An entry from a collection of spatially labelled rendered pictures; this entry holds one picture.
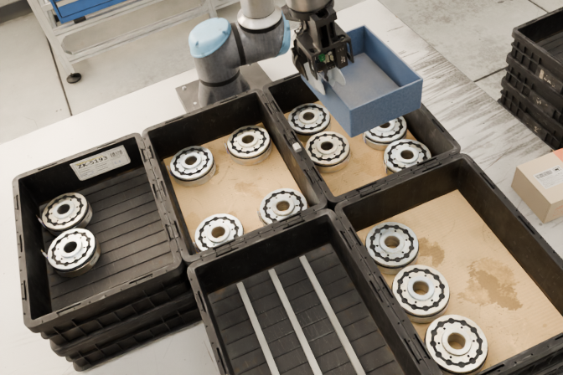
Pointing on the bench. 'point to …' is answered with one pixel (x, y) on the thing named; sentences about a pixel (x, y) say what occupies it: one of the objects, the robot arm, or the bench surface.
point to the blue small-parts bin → (371, 85)
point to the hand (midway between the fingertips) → (323, 84)
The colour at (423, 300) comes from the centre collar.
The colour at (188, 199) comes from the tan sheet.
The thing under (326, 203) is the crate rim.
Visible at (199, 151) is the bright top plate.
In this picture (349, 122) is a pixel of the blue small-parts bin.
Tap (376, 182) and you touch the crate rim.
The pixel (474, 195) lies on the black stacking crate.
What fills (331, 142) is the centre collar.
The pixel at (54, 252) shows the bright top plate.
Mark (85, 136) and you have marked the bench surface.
